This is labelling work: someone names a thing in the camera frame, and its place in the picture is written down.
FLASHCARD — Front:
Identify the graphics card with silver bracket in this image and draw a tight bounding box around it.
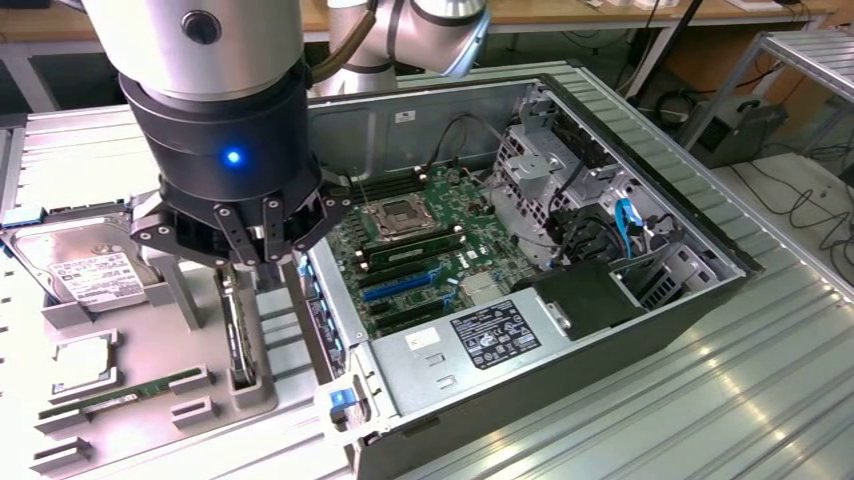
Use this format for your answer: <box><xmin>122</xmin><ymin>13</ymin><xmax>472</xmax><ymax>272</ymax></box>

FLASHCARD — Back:
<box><xmin>217</xmin><ymin>259</ymin><xmax>262</xmax><ymax>389</ymax></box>

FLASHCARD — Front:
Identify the wooden desk with metal frame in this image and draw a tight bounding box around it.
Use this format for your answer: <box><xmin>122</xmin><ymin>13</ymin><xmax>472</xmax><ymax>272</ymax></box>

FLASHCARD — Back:
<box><xmin>0</xmin><ymin>0</ymin><xmax>829</xmax><ymax>56</ymax></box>

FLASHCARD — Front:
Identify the green loose RAM stick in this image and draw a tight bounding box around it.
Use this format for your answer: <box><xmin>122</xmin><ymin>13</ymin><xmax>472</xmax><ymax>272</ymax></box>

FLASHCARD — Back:
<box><xmin>38</xmin><ymin>369</ymin><xmax>202</xmax><ymax>420</ymax></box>

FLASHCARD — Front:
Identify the silver chipset heatsink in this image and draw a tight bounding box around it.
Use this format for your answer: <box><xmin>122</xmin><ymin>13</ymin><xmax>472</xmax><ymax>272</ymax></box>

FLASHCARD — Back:
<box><xmin>460</xmin><ymin>273</ymin><xmax>513</xmax><ymax>306</ymax></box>

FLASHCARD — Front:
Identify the long black wire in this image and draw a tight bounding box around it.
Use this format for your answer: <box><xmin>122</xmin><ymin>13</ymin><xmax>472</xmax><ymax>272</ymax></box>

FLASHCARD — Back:
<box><xmin>426</xmin><ymin>113</ymin><xmax>502</xmax><ymax>169</ymax></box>

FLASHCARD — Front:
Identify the grey plastic parts rack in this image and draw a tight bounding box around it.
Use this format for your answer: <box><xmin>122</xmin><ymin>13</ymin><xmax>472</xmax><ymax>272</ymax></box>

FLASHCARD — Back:
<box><xmin>30</xmin><ymin>249</ymin><xmax>282</xmax><ymax>476</ymax></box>

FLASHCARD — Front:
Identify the grey power supply unit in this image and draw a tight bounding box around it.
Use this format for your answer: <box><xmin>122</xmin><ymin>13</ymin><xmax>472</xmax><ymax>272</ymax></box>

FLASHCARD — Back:
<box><xmin>369</xmin><ymin>287</ymin><xmax>577</xmax><ymax>419</ymax></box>

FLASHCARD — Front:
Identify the black box device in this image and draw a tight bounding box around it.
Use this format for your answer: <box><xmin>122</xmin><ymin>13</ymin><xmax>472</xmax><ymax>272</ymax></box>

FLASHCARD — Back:
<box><xmin>693</xmin><ymin>99</ymin><xmax>789</xmax><ymax>169</ymax></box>

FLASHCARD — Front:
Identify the black plastic shroud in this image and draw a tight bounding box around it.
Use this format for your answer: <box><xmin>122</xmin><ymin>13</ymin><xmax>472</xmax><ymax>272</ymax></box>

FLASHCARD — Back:
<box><xmin>530</xmin><ymin>259</ymin><xmax>650</xmax><ymax>342</ymax></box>

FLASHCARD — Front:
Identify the metal slat side table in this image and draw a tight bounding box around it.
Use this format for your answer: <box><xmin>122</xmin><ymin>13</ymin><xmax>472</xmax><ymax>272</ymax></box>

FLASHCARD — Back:
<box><xmin>753</xmin><ymin>30</ymin><xmax>854</xmax><ymax>126</ymax></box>

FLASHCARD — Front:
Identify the silver hard disk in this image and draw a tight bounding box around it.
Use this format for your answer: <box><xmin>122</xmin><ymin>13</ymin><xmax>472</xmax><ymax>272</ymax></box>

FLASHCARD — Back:
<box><xmin>10</xmin><ymin>212</ymin><xmax>166</xmax><ymax>314</ymax></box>

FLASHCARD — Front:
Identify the open grey PC case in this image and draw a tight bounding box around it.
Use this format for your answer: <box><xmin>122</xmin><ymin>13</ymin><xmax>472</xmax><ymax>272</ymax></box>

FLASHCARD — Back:
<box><xmin>279</xmin><ymin>59</ymin><xmax>766</xmax><ymax>480</ymax></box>

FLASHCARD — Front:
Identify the hard disk drive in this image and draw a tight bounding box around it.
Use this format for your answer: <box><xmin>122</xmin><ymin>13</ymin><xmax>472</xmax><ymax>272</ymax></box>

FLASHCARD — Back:
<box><xmin>0</xmin><ymin>197</ymin><xmax>135</xmax><ymax>306</ymax></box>

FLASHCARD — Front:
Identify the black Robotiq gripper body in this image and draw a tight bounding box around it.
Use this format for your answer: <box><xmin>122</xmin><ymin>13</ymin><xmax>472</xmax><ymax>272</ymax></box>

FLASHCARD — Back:
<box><xmin>118</xmin><ymin>64</ymin><xmax>323</xmax><ymax>209</ymax></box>

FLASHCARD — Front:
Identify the black power wire bundle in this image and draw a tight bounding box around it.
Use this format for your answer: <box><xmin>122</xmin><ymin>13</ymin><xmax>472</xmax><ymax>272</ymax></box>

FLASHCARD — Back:
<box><xmin>546</xmin><ymin>204</ymin><xmax>636</xmax><ymax>266</ymax></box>

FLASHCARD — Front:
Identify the silver disk bay cage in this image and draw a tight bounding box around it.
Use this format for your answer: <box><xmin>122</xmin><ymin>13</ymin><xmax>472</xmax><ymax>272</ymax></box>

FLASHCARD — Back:
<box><xmin>493</xmin><ymin>122</ymin><xmax>602</xmax><ymax>246</ymax></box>

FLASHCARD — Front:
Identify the long black expansion slot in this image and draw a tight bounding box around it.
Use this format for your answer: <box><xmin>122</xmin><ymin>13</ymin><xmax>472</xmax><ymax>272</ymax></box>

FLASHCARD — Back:
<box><xmin>358</xmin><ymin>260</ymin><xmax>429</xmax><ymax>287</ymax></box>
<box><xmin>370</xmin><ymin>298</ymin><xmax>446</xmax><ymax>325</ymax></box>
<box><xmin>376</xmin><ymin>312</ymin><xmax>450</xmax><ymax>337</ymax></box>

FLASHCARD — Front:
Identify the installed RAM stick with label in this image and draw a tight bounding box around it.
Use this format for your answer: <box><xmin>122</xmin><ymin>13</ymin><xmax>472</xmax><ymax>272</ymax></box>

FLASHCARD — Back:
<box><xmin>366</xmin><ymin>234</ymin><xmax>462</xmax><ymax>266</ymax></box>

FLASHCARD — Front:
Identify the black arm cable olive sleeve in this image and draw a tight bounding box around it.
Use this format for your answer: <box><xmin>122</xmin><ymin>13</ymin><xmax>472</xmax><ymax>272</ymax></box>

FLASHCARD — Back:
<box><xmin>310</xmin><ymin>0</ymin><xmax>380</xmax><ymax>94</ymax></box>

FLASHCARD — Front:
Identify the blue expansion slot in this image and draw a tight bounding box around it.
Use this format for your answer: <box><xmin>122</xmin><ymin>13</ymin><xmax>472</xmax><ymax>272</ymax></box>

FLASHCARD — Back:
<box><xmin>362</xmin><ymin>276</ymin><xmax>436</xmax><ymax>301</ymax></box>

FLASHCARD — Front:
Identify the silver CPU chip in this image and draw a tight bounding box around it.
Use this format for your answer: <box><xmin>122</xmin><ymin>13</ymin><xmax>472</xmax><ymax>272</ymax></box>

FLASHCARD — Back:
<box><xmin>53</xmin><ymin>339</ymin><xmax>113</xmax><ymax>394</ymax></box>

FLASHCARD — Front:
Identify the green motherboard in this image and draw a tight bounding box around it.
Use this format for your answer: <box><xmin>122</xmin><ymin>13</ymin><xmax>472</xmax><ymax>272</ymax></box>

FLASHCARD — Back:
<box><xmin>313</xmin><ymin>164</ymin><xmax>544</xmax><ymax>340</ymax></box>

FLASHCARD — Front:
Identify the blue SATA wire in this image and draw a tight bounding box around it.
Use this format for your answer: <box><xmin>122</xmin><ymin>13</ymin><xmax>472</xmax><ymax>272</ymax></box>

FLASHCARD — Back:
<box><xmin>613</xmin><ymin>197</ymin><xmax>646</xmax><ymax>259</ymax></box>

